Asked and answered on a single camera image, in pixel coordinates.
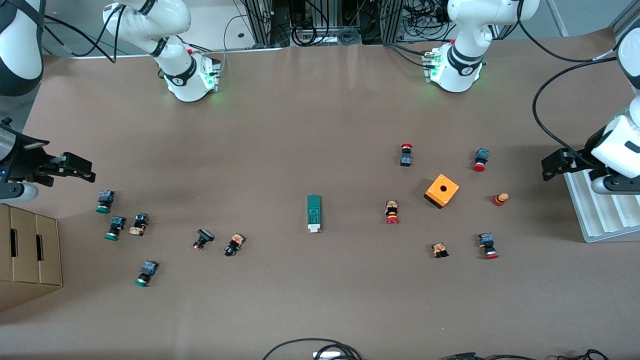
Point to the green load switch cream base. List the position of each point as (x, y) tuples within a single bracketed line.
[(314, 210)]

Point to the brown cardboard box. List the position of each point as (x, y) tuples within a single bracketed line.
[(27, 250)]

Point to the red emergency stop orange block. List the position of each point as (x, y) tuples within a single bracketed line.
[(392, 211)]

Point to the black selector switch orange block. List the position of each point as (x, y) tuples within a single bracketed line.
[(234, 244)]

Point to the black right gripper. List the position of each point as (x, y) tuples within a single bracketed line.
[(25, 161)]

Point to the grey ribbed plastic tray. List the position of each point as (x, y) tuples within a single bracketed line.
[(600, 220)]

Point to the red push button black block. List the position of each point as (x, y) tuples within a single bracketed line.
[(406, 157)]

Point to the orange button enclosure box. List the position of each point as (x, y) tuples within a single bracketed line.
[(441, 190)]

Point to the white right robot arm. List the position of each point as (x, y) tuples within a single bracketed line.
[(145, 25)]

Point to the red push button blue block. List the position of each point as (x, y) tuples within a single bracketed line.
[(481, 159), (487, 245)]

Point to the green push button blue block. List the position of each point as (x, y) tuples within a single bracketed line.
[(105, 199), (147, 271), (115, 226)]

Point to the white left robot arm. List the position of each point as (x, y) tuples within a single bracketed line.
[(452, 80)]

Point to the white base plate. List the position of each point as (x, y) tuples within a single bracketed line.
[(231, 37)]

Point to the red orange mushroom button head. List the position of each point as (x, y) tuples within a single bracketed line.
[(499, 199)]

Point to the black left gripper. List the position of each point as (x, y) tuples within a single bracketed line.
[(575, 161)]

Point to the black square button red stem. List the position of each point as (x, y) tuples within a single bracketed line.
[(204, 237)]

